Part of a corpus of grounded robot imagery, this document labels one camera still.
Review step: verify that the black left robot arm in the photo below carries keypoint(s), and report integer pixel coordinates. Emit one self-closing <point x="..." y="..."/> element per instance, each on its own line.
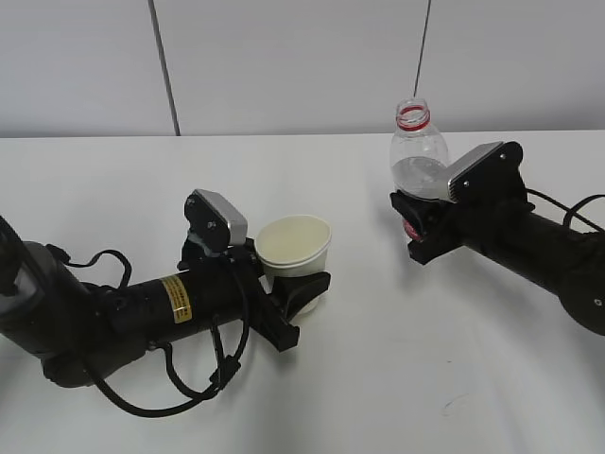
<point x="82" y="331"/>

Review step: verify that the clear water bottle red label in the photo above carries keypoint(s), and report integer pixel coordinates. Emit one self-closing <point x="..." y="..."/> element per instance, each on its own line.
<point x="418" y="153"/>

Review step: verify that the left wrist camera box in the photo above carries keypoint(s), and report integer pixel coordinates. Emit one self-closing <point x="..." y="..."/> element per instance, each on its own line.
<point x="215" y="225"/>

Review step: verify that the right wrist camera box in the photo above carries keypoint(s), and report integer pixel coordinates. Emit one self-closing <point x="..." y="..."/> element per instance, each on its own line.
<point x="488" y="172"/>

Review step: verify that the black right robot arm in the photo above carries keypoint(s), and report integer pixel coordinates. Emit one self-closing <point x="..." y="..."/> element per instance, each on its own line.
<point x="564" y="262"/>

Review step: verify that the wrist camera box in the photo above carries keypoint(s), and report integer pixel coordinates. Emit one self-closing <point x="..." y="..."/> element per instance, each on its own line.
<point x="215" y="225"/>
<point x="488" y="172"/>

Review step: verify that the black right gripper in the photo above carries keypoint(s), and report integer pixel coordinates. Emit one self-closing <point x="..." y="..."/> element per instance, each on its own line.
<point x="439" y="227"/>

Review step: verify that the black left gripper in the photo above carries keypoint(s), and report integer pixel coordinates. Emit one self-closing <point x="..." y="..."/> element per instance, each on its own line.
<point x="269" y="313"/>

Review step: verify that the white paper cup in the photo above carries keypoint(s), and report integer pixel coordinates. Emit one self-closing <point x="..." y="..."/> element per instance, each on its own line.
<point x="293" y="246"/>

